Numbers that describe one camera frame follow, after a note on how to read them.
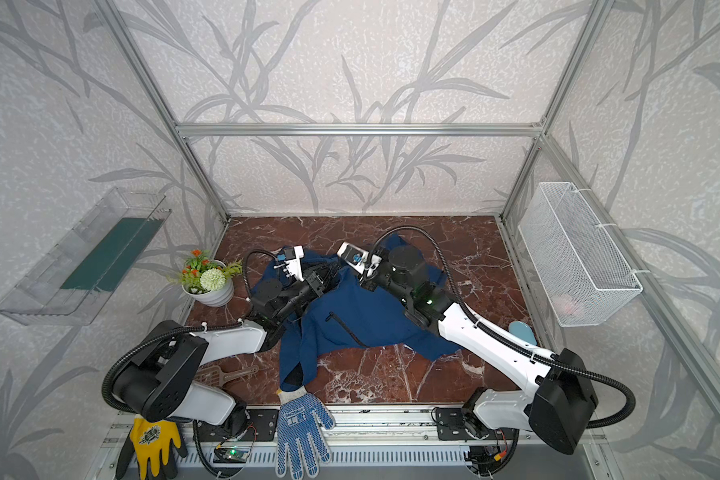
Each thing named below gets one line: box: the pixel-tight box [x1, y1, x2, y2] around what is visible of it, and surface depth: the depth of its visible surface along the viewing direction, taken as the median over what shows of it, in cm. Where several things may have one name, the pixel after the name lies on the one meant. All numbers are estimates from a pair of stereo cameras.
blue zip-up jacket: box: [254, 235, 461, 391], surface depth 80 cm
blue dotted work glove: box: [275, 386, 335, 479], surface depth 74 cm
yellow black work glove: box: [115, 414, 187, 480], surface depth 70 cm
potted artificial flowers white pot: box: [166, 249, 242, 307], surface depth 87 cm
